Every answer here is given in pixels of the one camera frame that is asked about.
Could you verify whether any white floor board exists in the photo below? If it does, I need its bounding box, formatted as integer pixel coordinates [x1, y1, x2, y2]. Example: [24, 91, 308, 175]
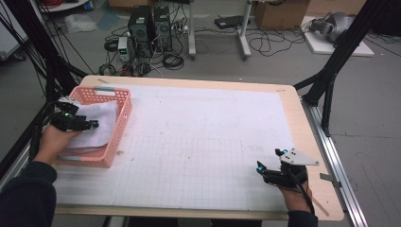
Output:
[304, 15, 375, 58]

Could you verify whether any black metal frame stand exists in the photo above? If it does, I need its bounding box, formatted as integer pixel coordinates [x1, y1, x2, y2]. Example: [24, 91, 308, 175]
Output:
[0, 0, 89, 181]
[292, 0, 401, 138]

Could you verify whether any cardboard box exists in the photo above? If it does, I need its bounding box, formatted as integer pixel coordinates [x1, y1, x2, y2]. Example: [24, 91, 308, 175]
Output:
[306, 0, 368, 17]
[254, 0, 311, 31]
[108, 0, 155, 9]

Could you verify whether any person's right hand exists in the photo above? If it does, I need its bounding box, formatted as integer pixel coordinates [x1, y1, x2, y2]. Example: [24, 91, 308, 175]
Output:
[278, 183, 315, 213]

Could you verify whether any left hand-held gripper black cable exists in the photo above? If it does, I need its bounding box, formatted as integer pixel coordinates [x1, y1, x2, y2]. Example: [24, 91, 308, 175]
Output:
[29, 100, 61, 162]

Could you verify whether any thin wooden stick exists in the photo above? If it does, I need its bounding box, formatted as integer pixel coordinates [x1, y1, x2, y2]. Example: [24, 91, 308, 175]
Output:
[311, 197, 330, 218]

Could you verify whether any teal sheet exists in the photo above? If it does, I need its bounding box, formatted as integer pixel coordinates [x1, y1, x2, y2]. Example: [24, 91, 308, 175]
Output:
[96, 9, 122, 31]

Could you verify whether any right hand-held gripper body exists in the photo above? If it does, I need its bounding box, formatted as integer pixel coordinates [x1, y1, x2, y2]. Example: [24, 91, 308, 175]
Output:
[264, 147, 320, 190]

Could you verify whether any white cabinet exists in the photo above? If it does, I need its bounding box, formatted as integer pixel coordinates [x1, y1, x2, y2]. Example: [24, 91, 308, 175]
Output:
[0, 6, 29, 61]

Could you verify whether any white desk frame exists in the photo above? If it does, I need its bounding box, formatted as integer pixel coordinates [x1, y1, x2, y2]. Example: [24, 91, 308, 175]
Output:
[187, 0, 253, 61]

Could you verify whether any lilac patterned towel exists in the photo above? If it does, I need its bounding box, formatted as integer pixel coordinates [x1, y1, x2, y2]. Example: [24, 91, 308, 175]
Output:
[64, 99, 120, 149]

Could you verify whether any coiled black cable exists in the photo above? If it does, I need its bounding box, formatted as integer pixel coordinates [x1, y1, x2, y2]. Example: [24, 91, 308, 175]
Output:
[162, 51, 185, 71]
[97, 62, 117, 77]

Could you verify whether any clear plastic bag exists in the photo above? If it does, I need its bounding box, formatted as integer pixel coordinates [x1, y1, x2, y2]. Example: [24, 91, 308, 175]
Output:
[64, 13, 98, 34]

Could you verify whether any black computer tower green label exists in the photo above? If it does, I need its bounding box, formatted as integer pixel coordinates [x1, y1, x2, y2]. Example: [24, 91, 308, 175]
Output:
[127, 5, 155, 58]

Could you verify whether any person's left hand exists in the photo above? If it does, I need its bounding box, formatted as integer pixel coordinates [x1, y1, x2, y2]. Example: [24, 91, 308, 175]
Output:
[32, 124, 83, 166]

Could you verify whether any hand-held gripper black cable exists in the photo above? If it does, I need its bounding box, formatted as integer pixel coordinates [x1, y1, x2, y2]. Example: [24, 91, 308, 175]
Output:
[288, 171, 316, 216]
[29, 100, 61, 162]

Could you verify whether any grey rounded machine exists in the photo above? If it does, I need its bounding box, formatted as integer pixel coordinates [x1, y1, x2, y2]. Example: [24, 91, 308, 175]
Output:
[310, 11, 356, 44]

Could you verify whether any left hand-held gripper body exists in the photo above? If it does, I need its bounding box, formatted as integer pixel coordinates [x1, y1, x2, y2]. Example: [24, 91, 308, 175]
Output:
[49, 96, 89, 132]

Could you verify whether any aluminium rail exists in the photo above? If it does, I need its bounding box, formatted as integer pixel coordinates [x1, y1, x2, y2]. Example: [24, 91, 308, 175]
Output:
[301, 100, 370, 227]
[0, 135, 34, 190]

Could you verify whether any tangled black floor cable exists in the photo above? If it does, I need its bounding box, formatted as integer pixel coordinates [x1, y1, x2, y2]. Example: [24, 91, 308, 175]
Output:
[249, 27, 306, 58]

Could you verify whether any black flat box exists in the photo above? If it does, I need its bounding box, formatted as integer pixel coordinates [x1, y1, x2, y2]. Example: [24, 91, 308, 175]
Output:
[214, 15, 252, 29]

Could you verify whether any grey metal bracket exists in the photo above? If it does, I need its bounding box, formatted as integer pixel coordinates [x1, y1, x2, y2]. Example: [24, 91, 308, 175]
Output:
[320, 172, 343, 188]

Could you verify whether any white grid foam mat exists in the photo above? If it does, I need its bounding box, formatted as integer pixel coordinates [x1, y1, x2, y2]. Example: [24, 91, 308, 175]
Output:
[51, 83, 314, 214]

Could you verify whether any white bench power supply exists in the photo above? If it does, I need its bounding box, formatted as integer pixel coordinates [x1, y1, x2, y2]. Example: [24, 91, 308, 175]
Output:
[117, 36, 131, 62]

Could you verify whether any pink plastic basket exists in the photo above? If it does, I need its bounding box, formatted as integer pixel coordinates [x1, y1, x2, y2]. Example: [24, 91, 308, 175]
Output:
[55, 85, 133, 168]

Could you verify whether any right hand-held gripper black cable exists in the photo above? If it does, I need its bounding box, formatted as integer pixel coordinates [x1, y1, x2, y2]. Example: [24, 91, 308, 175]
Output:
[288, 171, 316, 216]

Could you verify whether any white round table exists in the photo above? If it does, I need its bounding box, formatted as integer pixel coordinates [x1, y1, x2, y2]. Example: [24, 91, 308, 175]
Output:
[37, 0, 91, 13]

